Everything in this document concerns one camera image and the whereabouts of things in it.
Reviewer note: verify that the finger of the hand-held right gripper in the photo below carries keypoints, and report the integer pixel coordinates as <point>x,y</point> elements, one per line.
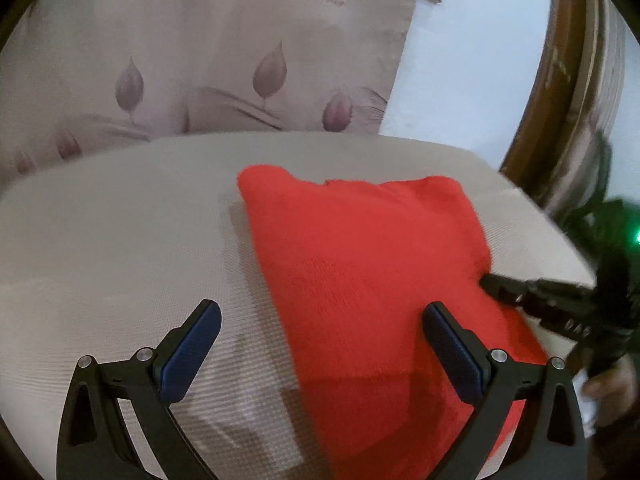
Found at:
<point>530,287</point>
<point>555,317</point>

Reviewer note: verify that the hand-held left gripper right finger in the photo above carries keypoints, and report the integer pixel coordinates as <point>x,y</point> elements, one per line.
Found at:
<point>454,355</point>

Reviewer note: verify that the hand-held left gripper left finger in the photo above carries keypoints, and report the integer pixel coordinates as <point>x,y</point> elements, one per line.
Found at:
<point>192,355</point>

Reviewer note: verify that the red knit garment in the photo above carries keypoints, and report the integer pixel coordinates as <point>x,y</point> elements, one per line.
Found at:
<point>360,270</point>

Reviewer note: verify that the person's right hand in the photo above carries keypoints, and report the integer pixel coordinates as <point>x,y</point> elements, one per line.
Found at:
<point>610,390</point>

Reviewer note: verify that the beige mattress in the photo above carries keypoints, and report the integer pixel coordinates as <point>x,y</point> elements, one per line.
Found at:
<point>125,240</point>

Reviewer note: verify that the leaf print curtain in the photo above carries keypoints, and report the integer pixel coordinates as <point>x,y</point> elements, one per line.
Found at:
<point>200,50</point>

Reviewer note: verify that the curved wooden frame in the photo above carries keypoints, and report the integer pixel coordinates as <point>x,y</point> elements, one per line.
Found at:
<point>555,110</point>

